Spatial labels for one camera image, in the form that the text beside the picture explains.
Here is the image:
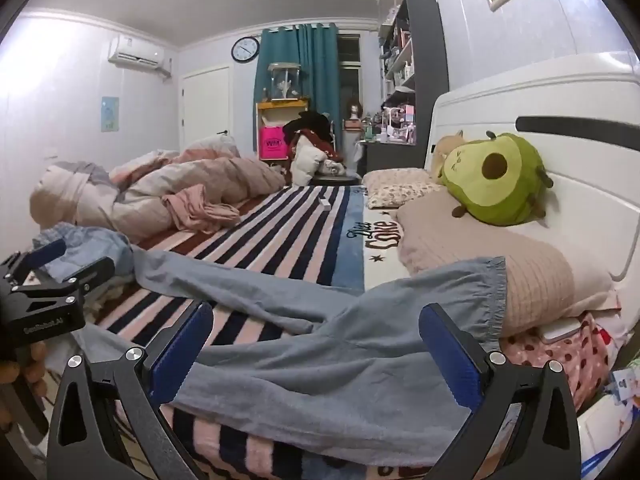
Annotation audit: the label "blue-grey pants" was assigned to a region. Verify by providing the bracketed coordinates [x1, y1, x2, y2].
[32, 222, 507, 467]

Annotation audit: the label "pink and grey duvet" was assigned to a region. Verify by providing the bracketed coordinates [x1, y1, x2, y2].
[29, 136, 286, 241]

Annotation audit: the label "floral pillow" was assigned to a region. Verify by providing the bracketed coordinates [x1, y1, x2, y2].
[361, 167, 446, 210]

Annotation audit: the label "white phone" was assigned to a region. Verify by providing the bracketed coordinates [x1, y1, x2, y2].
[542, 319, 583, 345]

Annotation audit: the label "dark desk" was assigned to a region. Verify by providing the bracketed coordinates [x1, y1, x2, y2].
[360, 140, 432, 176]

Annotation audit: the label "white air conditioner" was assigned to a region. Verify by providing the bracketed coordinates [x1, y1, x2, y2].
[107, 34, 173, 80]

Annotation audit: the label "green avocado plush toy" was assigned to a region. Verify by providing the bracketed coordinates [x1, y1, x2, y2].
[440, 131, 555, 226]

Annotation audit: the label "person's left hand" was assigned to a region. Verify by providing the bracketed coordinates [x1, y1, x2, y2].
[0, 342, 49, 431]

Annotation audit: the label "pink cloth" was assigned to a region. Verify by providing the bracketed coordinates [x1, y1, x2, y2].
[162, 184, 242, 233]

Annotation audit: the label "glass display case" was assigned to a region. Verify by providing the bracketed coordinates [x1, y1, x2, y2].
[267, 62, 302, 101]

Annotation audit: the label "window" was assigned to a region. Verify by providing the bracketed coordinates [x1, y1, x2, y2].
[337, 34, 362, 126]

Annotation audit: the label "pile of dark clothes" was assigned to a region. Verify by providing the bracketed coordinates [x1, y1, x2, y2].
[282, 110, 346, 171]

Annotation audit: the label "blue wall poster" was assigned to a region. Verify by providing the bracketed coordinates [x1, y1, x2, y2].
[101, 96, 120, 133]

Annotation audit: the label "white cushion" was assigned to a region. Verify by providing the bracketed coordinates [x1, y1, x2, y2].
[291, 145, 327, 186]

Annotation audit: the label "round wall clock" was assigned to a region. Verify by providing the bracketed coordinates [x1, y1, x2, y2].
[231, 36, 260, 64]

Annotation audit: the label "yellow shelf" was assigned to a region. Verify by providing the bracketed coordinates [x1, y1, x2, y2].
[256, 97, 309, 163]

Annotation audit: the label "dark bookshelf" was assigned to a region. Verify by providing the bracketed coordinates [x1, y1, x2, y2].
[378, 0, 450, 171]

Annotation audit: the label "white printed bag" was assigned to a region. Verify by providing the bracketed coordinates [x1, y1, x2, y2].
[577, 355, 640, 480]

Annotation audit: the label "pink box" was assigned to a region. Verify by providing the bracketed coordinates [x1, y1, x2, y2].
[258, 125, 287, 158]

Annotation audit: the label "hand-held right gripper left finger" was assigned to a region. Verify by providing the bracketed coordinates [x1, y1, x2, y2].
[46, 301, 216, 480]

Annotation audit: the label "white door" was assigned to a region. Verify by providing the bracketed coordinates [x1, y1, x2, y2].
[181, 65, 233, 153]

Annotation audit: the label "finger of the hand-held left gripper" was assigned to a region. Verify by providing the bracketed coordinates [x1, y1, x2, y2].
[0, 238, 68, 286]
[10, 256, 117, 298]

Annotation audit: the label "beige pillow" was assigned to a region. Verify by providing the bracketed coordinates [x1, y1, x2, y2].
[395, 190, 616, 338]

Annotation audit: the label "beige plush toy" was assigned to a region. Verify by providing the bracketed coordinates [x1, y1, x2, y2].
[431, 130, 468, 181]

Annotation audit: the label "teal curtain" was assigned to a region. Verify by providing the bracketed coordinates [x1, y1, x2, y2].
[253, 23, 341, 161]

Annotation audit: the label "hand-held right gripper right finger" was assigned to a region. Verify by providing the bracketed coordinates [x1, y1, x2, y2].
[418, 302, 583, 480]

